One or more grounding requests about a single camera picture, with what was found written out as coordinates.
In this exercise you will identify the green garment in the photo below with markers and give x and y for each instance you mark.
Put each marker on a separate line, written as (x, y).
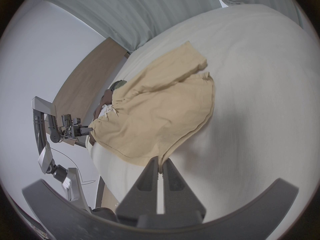
(119, 84)

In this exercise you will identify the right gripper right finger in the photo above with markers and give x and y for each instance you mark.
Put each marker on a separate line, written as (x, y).
(180, 196)

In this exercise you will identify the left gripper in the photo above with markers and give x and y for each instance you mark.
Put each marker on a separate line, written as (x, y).
(81, 131)

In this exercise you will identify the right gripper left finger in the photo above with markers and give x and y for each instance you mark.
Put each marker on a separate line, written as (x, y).
(140, 196)

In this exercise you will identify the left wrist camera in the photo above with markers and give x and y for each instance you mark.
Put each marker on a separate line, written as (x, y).
(76, 121)

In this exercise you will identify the bed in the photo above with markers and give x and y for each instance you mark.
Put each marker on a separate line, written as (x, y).
(250, 96)

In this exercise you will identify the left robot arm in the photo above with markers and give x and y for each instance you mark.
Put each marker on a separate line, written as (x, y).
(53, 131)

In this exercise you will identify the beige shorts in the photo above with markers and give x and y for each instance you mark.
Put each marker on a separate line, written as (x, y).
(155, 114)

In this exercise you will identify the brown garment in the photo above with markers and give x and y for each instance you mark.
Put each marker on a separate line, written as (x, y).
(105, 101)

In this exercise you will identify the window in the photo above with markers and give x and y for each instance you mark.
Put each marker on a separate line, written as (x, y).
(221, 0)

